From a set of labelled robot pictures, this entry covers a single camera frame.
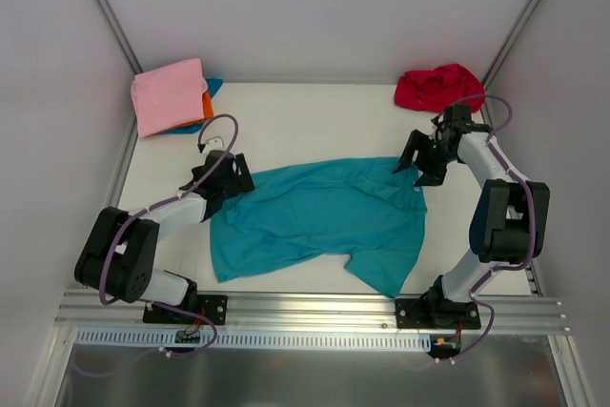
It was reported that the crumpled red t shirt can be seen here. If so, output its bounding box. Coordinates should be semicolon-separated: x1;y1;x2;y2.
394;63;485;113

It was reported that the folded pink t shirt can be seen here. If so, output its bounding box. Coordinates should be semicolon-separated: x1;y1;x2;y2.
131;58;208;137

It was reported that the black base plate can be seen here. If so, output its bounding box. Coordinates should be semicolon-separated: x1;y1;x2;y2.
395;296;481;330
142;294;229;326

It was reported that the folded teal t shirt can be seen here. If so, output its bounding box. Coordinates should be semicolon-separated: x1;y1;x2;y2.
163;78;223;134

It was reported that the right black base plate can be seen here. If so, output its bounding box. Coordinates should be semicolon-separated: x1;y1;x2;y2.
395;296;481;330

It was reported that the left aluminium frame post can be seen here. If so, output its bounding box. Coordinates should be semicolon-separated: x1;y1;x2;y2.
93;0;142;74

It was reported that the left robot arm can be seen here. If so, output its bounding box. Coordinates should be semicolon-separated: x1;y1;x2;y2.
74;150;254;322

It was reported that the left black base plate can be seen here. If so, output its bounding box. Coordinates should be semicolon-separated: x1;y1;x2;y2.
142;294;229;326

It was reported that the aluminium mounting rail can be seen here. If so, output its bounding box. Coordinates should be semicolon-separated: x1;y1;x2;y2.
54;289;572;336

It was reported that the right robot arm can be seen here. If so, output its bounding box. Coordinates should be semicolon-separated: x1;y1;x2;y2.
394;97;550;329

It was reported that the aluminium frame post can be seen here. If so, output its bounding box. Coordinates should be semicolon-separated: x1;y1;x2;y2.
481;0;573;85
93;0;142;74

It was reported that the teal t shirt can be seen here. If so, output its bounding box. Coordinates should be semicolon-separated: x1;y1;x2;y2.
210;157;427;297
163;78;223;134

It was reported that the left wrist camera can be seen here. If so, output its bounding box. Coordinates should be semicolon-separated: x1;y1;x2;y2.
197;136;225;153

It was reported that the folded orange t shirt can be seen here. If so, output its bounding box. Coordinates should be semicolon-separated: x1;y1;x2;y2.
170;91;214;133

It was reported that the right aluminium frame post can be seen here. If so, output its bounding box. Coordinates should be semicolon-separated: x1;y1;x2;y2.
481;0;573;85

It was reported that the white slotted cable duct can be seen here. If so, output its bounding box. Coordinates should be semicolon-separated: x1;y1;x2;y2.
75;328;432;353

